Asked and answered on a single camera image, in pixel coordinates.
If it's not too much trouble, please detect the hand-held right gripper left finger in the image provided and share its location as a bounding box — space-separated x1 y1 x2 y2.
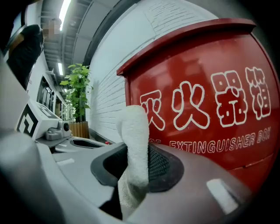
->
52 142 130 210

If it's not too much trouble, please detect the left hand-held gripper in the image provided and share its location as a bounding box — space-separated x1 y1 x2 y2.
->
14 99 108 154

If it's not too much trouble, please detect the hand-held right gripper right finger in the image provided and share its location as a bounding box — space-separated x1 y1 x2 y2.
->
126 142 254 224

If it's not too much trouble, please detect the white terry cloth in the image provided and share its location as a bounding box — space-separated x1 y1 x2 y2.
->
115 105 151 221

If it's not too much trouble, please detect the red fire equipment box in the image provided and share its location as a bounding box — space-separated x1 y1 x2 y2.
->
116 18 280 193

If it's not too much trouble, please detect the wooden slatted planter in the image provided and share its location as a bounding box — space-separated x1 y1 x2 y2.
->
69 121 90 139

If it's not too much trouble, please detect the green leafy plant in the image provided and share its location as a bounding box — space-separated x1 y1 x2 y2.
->
59 63 92 123

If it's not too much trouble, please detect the black framed glass partition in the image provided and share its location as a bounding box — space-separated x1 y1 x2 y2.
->
36 72 66 121

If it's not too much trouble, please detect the long ceiling light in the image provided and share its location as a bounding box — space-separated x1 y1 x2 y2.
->
58 0 72 32

